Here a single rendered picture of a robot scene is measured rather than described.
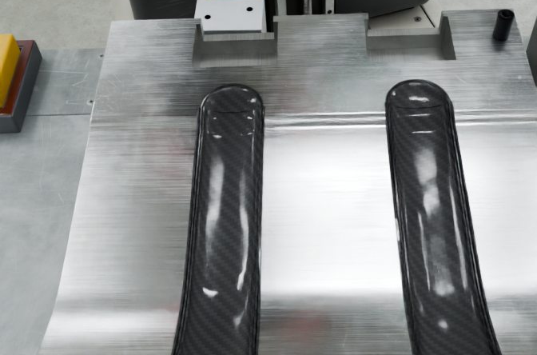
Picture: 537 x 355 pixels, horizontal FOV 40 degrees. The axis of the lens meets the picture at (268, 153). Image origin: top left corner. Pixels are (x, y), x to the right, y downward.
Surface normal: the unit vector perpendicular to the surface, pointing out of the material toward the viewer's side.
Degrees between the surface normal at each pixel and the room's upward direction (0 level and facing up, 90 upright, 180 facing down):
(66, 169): 0
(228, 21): 0
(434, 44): 90
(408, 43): 90
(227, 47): 90
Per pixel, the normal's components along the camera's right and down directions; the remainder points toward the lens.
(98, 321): -0.05, -0.80
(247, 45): -0.02, 0.79
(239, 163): -0.19, -0.57
